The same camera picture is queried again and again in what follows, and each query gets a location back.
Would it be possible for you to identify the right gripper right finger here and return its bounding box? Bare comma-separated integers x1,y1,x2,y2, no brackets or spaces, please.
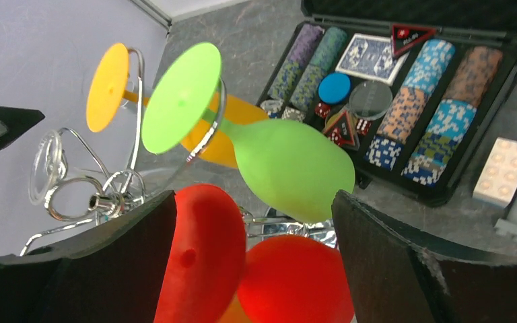
332,190,517,322

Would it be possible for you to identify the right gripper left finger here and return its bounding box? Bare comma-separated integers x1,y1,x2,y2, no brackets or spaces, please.
0,190,176,322

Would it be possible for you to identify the red plastic wine glass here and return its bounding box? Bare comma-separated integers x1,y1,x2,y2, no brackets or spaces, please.
154,184,354,322

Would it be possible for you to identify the green plastic wine glass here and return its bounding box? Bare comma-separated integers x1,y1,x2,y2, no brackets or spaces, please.
141,42,357,225

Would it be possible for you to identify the clear wine glass rear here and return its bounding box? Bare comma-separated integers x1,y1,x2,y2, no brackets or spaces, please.
28,130,67,205

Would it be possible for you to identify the chrome wine glass rack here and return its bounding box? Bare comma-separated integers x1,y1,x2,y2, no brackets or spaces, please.
19,46,340,258

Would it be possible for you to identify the yellow plastic wine glass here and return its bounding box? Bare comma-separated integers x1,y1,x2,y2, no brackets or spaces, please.
85,42,268,168

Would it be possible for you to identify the orange plastic wine glass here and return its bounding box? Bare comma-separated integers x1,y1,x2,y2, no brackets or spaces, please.
217,293,252,323

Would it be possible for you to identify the white toy brick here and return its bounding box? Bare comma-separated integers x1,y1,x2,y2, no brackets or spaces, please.
473,137,517,208

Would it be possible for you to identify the clear round dealer button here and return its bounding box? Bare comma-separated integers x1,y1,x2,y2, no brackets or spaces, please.
347,80,393,121

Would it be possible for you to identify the black poker chip case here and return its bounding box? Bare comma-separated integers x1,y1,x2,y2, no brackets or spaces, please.
258,1,517,207

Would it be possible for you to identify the blue round chip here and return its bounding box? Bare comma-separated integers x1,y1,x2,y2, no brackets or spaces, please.
318,72,351,104

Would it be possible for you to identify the blue playing card deck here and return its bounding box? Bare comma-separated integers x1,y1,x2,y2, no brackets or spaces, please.
335,33,409,85

